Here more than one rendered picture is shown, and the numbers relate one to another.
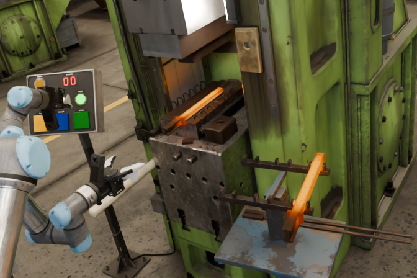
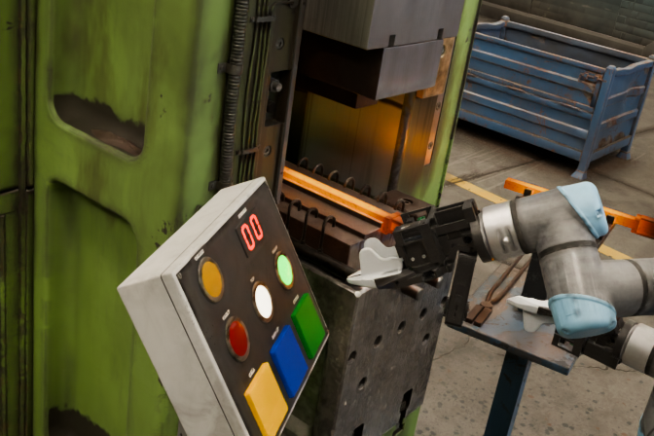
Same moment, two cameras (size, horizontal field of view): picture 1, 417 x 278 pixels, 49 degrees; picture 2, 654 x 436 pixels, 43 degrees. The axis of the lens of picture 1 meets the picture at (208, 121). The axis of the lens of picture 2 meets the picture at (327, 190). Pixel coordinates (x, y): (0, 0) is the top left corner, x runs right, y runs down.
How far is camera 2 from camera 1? 2.52 m
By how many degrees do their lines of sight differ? 83
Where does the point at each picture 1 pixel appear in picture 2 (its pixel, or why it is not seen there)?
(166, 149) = (385, 293)
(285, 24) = (471, 12)
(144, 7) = not seen: outside the picture
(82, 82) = (268, 223)
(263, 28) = not seen: hidden behind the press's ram
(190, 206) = (379, 400)
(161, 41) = (416, 58)
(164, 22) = (435, 17)
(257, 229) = (510, 322)
